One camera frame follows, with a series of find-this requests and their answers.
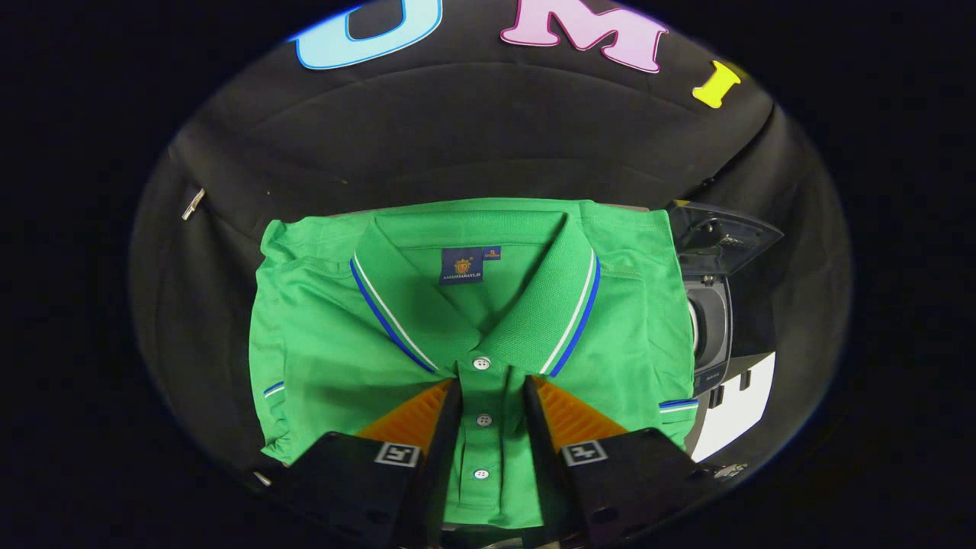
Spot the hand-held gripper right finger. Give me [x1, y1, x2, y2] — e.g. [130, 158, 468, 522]
[522, 374, 721, 549]

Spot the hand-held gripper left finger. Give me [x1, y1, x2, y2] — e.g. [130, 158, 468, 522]
[252, 377, 464, 549]

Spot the green polo shirt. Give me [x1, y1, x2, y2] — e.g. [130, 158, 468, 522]
[249, 198, 700, 528]

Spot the black backdrop cloth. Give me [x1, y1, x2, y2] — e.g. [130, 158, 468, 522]
[130, 0, 851, 474]

